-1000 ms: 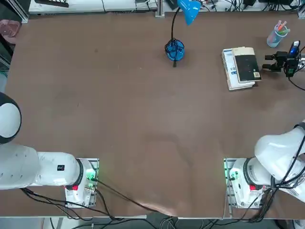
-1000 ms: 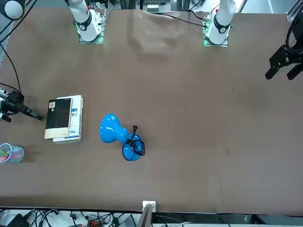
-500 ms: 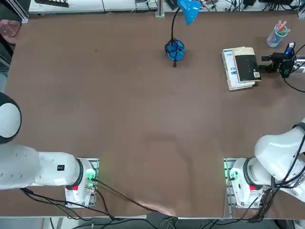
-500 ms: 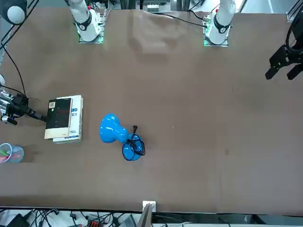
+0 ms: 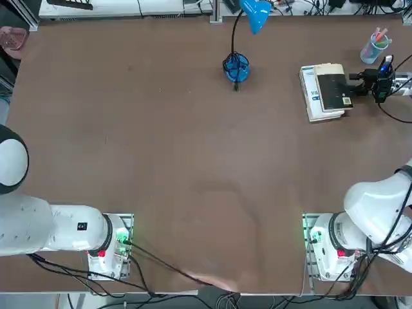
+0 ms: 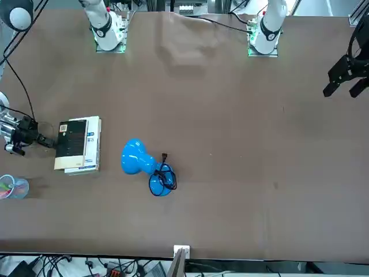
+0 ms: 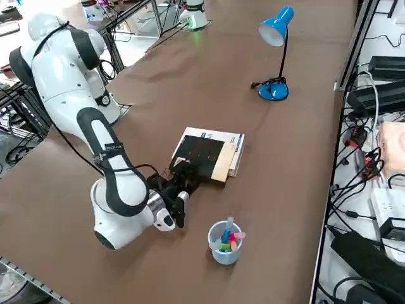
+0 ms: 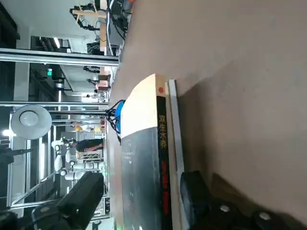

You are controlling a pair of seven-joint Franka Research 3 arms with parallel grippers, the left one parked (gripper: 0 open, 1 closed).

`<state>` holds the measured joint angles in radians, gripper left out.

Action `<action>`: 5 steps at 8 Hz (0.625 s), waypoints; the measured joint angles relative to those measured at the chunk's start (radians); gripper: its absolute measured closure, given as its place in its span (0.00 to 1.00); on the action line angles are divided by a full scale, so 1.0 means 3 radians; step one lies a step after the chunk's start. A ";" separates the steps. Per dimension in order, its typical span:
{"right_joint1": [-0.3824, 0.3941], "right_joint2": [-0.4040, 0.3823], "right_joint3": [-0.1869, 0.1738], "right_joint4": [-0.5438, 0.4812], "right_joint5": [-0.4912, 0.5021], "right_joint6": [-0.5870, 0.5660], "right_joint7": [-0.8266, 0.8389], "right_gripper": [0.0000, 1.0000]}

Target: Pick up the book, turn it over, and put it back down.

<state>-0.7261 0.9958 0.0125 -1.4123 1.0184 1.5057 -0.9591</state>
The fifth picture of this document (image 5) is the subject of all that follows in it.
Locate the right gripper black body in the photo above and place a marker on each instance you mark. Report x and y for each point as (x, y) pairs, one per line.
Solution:
(370, 80)

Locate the black and cream book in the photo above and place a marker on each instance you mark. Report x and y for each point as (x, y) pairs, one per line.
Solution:
(331, 90)

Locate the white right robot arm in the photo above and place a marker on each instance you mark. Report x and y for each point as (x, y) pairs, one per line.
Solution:
(373, 206)

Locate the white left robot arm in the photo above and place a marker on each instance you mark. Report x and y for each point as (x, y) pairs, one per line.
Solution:
(25, 225)

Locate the white book with blue print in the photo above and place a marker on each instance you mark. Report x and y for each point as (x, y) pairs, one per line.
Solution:
(309, 96)

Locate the clear blue pen cup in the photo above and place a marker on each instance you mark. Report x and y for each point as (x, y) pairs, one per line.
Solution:
(368, 56)

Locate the green marker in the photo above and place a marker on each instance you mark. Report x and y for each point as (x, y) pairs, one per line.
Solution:
(383, 42)

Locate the pink marker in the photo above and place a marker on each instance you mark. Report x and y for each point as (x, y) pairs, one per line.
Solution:
(383, 32)

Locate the blue desk lamp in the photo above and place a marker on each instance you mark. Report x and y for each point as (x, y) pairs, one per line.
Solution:
(256, 13)

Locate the pink perforated tray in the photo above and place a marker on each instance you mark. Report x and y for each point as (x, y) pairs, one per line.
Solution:
(13, 40)

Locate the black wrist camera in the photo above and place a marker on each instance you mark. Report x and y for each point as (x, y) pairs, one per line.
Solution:
(383, 82)

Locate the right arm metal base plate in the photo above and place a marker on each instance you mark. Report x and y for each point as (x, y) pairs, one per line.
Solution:
(307, 231)

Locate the aluminium frame post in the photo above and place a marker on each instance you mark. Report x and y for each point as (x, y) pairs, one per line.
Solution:
(215, 11)

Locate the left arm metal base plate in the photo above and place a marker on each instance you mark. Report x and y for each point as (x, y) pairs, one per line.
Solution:
(130, 222)

